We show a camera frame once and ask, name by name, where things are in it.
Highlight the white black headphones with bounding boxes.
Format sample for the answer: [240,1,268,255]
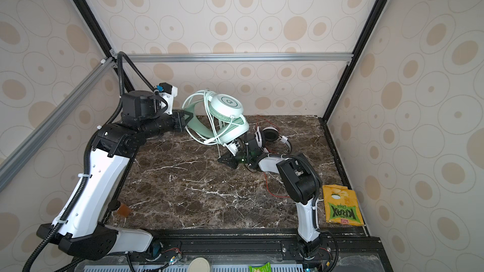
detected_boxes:
[255,127,292,154]

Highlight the red headphone cable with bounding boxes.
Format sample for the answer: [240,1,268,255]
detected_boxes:
[253,116,292,200]

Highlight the mint green headphones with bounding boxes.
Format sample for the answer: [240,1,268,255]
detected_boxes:
[182,89,249,147]

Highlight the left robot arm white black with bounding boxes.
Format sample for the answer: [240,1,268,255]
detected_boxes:
[23,52,194,271]

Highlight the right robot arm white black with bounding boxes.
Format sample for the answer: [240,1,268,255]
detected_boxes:
[218,127,325,258]

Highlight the amber bottle black cap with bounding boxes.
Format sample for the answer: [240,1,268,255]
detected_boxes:
[115,203,132,218]

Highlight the yellow chips bag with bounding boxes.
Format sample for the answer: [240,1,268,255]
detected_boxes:
[323,185,364,227]

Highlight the cream lid jar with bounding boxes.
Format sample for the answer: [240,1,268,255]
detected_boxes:
[187,258,211,272]

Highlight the green snack packet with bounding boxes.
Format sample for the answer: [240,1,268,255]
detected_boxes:
[248,263,272,272]

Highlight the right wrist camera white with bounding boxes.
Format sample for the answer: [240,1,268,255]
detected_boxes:
[225,139,246,156]

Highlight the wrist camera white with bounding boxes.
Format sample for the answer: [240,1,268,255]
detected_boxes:
[156,83,178,115]
[225,139,246,156]

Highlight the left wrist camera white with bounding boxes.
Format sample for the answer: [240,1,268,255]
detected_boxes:
[156,83,178,115]

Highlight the black mounting base rail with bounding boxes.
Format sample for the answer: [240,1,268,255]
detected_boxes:
[56,224,392,271]

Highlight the silver aluminium back rail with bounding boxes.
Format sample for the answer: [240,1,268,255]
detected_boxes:
[129,52,353,64]

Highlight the silver aluminium rail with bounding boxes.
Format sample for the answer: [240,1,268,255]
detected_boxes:
[1,57,114,190]
[129,52,353,64]

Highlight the black frame post left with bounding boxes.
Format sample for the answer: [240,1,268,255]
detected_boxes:
[54,0,152,123]

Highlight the black frame post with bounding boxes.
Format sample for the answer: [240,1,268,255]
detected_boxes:
[54,0,152,123]
[321,0,389,124]

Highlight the silver aluminium left rail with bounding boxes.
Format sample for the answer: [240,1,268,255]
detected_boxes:
[1,57,114,190]

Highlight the black frame post right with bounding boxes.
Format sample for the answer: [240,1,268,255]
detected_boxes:
[321,0,389,124]

